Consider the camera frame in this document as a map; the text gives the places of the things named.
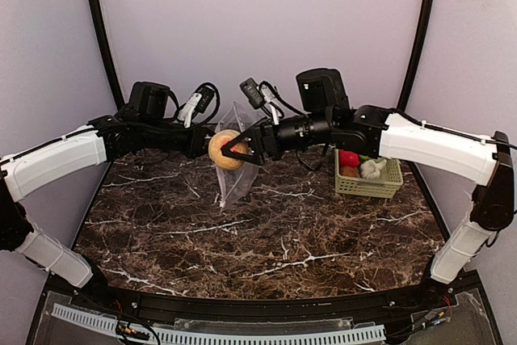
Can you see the brown potato toy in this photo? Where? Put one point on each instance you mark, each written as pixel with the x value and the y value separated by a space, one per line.
pixel 349 171

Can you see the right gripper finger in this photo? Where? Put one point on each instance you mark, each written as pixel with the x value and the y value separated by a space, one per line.
pixel 253 158
pixel 238 141

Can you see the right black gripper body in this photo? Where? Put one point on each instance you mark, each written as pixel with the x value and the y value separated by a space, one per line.
pixel 259 143

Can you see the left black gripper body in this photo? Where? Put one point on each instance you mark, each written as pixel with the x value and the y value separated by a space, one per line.
pixel 202 140

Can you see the clear zip top bag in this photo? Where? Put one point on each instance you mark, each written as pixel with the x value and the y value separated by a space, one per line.
pixel 235 184

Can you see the red pepper toy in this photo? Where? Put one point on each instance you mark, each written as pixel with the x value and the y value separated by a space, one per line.
pixel 348 158

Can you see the right black corner post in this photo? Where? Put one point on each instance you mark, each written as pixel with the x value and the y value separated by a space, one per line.
pixel 416 53

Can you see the black front table rail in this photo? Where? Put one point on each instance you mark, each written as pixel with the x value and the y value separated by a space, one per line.
pixel 390 306

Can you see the green plastic basket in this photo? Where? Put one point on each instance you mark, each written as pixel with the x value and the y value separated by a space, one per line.
pixel 389 183

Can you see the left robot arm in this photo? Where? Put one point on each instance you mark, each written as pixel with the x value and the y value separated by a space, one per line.
pixel 151 119

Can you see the white garlic toy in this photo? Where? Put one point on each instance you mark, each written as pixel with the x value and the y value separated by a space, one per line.
pixel 371 169

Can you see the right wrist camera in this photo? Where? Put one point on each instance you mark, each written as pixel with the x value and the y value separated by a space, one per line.
pixel 263 97

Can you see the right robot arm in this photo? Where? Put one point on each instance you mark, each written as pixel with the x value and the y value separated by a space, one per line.
pixel 379 132

